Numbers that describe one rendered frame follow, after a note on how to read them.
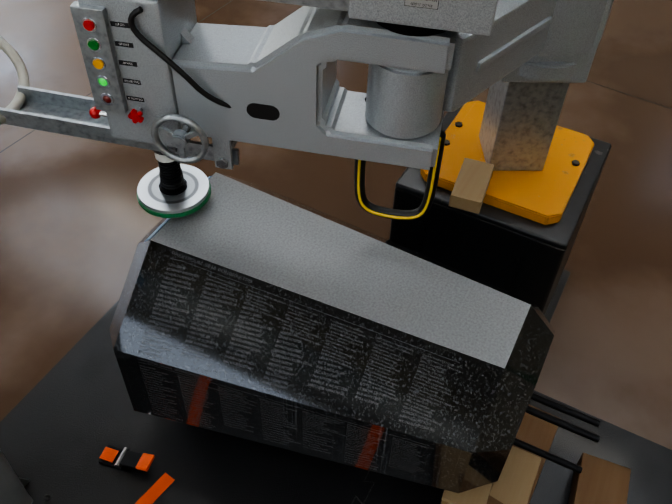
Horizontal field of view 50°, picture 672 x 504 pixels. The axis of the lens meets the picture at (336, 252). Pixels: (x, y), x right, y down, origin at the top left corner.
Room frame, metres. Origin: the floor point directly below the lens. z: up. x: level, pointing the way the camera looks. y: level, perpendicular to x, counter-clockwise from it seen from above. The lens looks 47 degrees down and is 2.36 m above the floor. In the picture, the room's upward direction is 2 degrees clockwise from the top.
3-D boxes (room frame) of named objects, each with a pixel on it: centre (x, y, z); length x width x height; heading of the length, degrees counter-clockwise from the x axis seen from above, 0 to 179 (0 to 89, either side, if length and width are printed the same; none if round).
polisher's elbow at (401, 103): (1.50, -0.15, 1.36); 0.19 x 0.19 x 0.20
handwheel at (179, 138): (1.48, 0.40, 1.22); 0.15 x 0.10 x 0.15; 80
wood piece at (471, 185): (1.78, -0.43, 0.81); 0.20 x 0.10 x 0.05; 161
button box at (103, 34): (1.51, 0.58, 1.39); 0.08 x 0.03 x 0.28; 80
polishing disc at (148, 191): (1.61, 0.50, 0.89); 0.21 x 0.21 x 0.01
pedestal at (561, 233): (1.98, -0.59, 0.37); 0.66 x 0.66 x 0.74; 63
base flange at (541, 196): (1.98, -0.59, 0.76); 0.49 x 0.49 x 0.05; 63
